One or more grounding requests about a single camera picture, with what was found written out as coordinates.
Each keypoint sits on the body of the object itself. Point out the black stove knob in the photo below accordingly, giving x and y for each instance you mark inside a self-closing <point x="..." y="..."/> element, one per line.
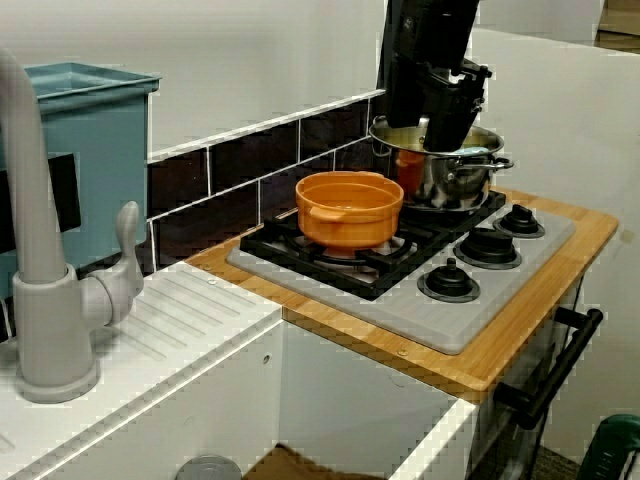
<point x="450" y="285"/>
<point x="487" y="245"/>
<point x="520" y="222"/>

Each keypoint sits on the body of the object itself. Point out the stainless steel pot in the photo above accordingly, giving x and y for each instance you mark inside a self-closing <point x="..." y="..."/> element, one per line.
<point x="465" y="180"/>

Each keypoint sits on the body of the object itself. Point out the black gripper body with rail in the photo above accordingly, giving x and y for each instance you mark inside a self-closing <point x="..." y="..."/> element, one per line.
<point x="452" y="80"/>

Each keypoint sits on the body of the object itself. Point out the brown sink bottom board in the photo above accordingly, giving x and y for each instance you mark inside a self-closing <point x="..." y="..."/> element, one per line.
<point x="290" y="467"/>

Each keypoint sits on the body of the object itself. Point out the orange plastic pot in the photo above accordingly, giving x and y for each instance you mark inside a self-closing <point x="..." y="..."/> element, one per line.
<point x="350" y="225"/>

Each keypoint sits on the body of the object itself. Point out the teal plastic bin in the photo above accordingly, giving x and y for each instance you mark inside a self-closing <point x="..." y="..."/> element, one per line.
<point x="100" y="165"/>

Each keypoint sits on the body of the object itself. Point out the dark tile backsplash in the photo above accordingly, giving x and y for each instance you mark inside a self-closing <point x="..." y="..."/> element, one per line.
<point x="235" y="170"/>

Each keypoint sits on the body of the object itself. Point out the black burner grate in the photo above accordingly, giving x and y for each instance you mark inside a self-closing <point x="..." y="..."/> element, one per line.
<point x="300" y="265"/>

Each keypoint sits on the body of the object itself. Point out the cardboard box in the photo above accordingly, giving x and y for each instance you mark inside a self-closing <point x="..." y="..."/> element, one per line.
<point x="620" y="35"/>

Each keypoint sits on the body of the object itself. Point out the green clamp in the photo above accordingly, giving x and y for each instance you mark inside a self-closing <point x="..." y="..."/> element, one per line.
<point x="612" y="450"/>

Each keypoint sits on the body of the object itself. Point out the grey stove top panel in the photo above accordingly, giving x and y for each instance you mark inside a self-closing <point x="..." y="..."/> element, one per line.
<point x="425" y="325"/>

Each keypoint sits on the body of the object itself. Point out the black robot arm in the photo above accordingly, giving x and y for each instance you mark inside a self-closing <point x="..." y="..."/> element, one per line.
<point x="452" y="30"/>

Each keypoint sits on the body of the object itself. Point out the silver sink drain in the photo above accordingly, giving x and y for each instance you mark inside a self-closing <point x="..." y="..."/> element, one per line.
<point x="207" y="470"/>

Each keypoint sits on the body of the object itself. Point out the black slanted side panel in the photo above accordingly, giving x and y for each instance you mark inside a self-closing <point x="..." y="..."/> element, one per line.
<point x="400" y="90"/>

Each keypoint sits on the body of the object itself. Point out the white sink unit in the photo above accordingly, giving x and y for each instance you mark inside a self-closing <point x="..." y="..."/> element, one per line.
<point x="350" y="390"/>

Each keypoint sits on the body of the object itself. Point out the grey toy faucet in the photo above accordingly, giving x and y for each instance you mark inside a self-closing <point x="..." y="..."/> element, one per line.
<point x="45" y="310"/>

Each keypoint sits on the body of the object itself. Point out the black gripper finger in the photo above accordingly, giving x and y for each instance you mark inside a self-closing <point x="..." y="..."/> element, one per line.
<point x="472" y="117"/>
<point x="445" y="125"/>

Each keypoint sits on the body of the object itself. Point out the light blue toy spatula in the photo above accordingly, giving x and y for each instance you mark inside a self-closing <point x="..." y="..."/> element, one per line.
<point x="475" y="149"/>

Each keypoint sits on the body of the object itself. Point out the wooden kitchen countertop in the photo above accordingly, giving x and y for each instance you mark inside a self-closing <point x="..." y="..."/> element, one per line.
<point x="550" y="300"/>

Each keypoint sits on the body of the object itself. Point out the white oven door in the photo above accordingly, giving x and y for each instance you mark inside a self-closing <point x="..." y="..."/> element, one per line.
<point x="530" y="345"/>

